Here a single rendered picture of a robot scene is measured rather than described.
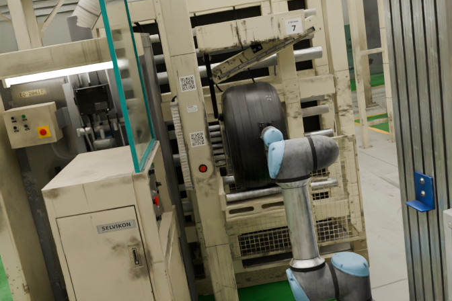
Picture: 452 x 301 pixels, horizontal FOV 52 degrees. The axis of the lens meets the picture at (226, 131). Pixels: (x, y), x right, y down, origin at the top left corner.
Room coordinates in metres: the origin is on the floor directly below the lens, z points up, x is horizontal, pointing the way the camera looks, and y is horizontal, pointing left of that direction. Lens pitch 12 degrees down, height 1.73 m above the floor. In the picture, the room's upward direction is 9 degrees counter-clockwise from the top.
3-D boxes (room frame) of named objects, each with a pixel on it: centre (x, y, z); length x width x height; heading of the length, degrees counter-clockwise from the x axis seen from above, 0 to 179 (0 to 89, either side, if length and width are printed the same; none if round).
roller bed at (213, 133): (2.82, 0.12, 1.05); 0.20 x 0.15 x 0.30; 91
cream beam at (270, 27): (2.74, -0.23, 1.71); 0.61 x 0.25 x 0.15; 91
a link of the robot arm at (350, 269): (1.40, -0.32, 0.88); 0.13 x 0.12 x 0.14; 92
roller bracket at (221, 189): (2.44, 0.07, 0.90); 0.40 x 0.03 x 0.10; 1
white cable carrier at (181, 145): (2.38, 0.24, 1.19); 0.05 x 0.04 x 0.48; 1
